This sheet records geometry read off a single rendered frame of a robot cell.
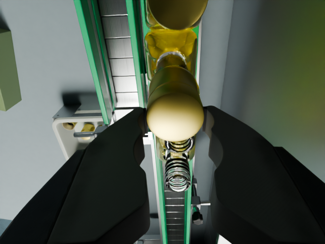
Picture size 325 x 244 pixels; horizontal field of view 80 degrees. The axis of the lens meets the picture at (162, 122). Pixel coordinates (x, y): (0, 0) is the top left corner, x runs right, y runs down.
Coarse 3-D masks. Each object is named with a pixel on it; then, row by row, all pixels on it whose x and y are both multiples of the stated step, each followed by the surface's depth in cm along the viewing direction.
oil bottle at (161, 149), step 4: (156, 136) 26; (156, 140) 26; (160, 140) 26; (156, 144) 27; (160, 144) 26; (156, 148) 28; (160, 148) 26; (164, 148) 26; (192, 148) 26; (160, 152) 26; (164, 152) 26; (188, 152) 26; (192, 152) 26; (160, 156) 27; (164, 156) 26; (188, 156) 26; (192, 156) 27; (164, 160) 27; (188, 160) 27
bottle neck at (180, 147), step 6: (192, 138) 18; (168, 144) 19; (174, 144) 20; (180, 144) 20; (186, 144) 19; (192, 144) 19; (168, 150) 19; (174, 150) 19; (180, 150) 19; (186, 150) 19
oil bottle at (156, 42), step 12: (156, 36) 19; (168, 36) 19; (180, 36) 19; (192, 36) 20; (156, 48) 19; (168, 48) 19; (180, 48) 19; (192, 48) 19; (156, 60) 19; (192, 60) 20; (192, 72) 20
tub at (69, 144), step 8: (56, 120) 53; (64, 120) 53; (72, 120) 53; (80, 120) 53; (88, 120) 53; (96, 120) 53; (56, 128) 55; (64, 128) 58; (80, 128) 63; (56, 136) 56; (64, 136) 59; (72, 136) 63; (64, 144) 59; (72, 144) 63; (80, 144) 67; (88, 144) 67; (64, 152) 60; (72, 152) 63
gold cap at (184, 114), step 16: (160, 80) 12; (176, 80) 12; (192, 80) 13; (160, 96) 10; (176, 96) 10; (192, 96) 10; (160, 112) 11; (176, 112) 11; (192, 112) 11; (160, 128) 11; (176, 128) 11; (192, 128) 11
